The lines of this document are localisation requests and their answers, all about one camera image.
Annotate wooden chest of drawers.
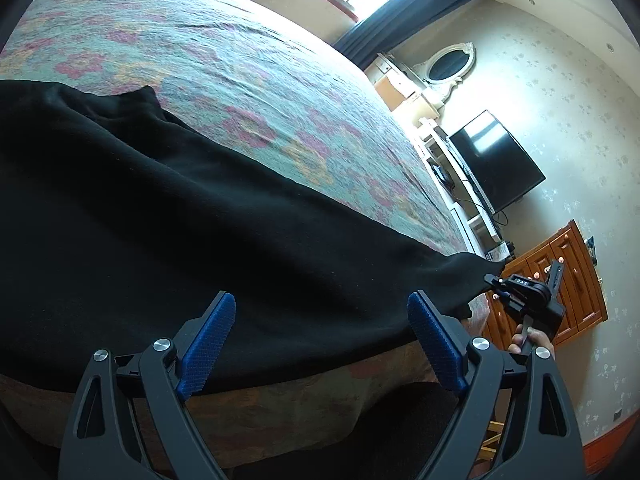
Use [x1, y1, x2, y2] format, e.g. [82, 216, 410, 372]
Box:
[482, 220, 609, 347]

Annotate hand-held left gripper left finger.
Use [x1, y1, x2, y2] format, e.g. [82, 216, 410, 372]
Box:
[57, 291, 237, 480]

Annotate wooden stool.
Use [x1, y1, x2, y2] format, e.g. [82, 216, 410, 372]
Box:
[477, 420, 506, 467]

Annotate person's dark trouser leg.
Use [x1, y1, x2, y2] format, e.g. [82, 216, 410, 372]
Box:
[235, 381, 498, 480]

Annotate dark blue curtain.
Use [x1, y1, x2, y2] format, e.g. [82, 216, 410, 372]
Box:
[336, 0, 488, 63]

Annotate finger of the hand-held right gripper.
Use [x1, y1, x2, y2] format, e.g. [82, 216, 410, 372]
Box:
[483, 273, 512, 295]

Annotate black flat television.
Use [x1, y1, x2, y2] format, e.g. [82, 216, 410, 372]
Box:
[448, 109, 546, 214]

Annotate cream vanity dresser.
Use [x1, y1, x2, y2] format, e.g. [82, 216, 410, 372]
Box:
[372, 52, 446, 122]

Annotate person's right hand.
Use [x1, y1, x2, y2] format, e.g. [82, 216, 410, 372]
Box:
[509, 327, 556, 362]

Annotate oval white framed mirror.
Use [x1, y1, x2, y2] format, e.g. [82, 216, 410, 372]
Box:
[412, 42, 477, 104]

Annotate floral bedspread bed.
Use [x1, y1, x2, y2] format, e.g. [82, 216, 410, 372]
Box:
[0, 0, 488, 466]

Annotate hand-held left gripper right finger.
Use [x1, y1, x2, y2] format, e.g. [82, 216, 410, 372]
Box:
[407, 291, 587, 480]

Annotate black set-top box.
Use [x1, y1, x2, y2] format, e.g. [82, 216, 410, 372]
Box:
[432, 162, 455, 191]

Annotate white television stand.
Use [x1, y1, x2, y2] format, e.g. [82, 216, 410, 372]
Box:
[412, 117, 505, 261]

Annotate black pants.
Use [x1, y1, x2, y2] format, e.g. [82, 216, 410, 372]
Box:
[0, 80, 501, 396]

